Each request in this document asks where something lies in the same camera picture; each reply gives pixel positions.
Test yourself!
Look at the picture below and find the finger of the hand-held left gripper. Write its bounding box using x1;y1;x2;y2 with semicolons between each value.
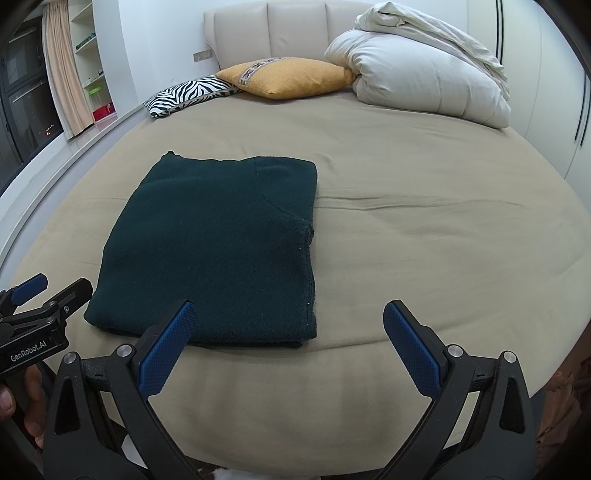
0;273;49;311
44;278;94;326

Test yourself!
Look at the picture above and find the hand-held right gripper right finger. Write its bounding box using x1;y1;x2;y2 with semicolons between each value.
374;299;539;480

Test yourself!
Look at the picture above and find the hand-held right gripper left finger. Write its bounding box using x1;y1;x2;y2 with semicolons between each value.
42;299;200;480

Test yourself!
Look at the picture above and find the dark green sweater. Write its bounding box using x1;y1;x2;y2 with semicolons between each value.
84;151;319;350

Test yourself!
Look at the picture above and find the person's left hand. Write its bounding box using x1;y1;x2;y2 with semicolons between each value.
0;364;47;450

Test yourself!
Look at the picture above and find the round bed with beige sheet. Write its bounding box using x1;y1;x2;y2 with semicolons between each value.
0;85;587;477

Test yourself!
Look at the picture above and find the dark window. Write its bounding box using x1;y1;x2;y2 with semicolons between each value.
0;9;64;171

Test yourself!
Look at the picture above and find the beige curtain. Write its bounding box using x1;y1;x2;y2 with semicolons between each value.
41;0;96;138

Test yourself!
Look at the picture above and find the zebra striped pillow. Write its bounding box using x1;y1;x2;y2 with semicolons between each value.
143;75;243;120

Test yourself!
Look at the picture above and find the white duvet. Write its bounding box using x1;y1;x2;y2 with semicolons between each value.
324;30;512;129

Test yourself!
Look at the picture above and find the yellow pillow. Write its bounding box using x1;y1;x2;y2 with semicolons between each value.
215;56;357;100

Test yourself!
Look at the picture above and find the white wardrobe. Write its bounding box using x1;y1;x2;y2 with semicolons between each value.
466;0;591;182

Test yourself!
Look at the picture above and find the beige padded headboard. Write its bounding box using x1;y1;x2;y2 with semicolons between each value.
203;0;385;75

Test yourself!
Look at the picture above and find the white wall shelf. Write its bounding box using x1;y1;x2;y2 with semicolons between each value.
67;0;119;126

